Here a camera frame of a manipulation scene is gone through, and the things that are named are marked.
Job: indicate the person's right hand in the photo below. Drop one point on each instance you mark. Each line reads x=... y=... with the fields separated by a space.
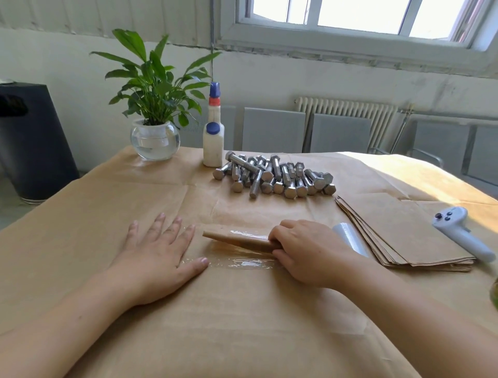
x=315 y=253

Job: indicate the person's left hand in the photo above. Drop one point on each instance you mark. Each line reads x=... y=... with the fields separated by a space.
x=152 y=265

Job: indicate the white cling film roll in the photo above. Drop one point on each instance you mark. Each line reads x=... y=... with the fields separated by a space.
x=348 y=234

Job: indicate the clear cling film sheet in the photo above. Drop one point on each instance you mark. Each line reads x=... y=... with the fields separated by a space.
x=233 y=262

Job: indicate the pile of steel bolts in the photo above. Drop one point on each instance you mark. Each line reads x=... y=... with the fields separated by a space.
x=276 y=175

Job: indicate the stack of brown paper sheets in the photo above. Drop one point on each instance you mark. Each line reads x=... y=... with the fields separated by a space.
x=404 y=226

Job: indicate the green spray bottle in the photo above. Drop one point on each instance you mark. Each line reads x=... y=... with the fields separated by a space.
x=495 y=292

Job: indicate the person's right forearm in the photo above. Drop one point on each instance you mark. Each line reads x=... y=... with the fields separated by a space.
x=420 y=335

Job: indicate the person's left forearm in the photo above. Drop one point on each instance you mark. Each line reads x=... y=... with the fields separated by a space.
x=54 y=339

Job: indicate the large brown paper table cover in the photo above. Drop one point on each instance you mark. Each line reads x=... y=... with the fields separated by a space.
x=78 y=226

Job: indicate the grey chair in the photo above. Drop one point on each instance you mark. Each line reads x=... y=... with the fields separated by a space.
x=341 y=134
x=440 y=144
x=229 y=128
x=272 y=131
x=484 y=156

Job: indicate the round glass vase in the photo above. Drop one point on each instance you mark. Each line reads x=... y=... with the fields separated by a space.
x=155 y=142

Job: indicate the white glue bottle blue cap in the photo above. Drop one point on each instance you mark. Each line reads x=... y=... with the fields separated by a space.
x=213 y=144

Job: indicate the white handheld controller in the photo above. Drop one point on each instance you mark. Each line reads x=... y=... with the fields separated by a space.
x=459 y=230

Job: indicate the white radiator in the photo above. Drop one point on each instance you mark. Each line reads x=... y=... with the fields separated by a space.
x=346 y=109

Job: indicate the black trash bin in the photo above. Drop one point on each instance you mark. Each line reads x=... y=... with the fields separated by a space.
x=35 y=144

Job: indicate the green leafy plant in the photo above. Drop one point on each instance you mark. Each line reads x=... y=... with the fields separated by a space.
x=155 y=86

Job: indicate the white framed window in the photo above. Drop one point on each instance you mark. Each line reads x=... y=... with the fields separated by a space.
x=366 y=23

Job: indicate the white vertical blind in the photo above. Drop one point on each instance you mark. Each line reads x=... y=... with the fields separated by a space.
x=101 y=19

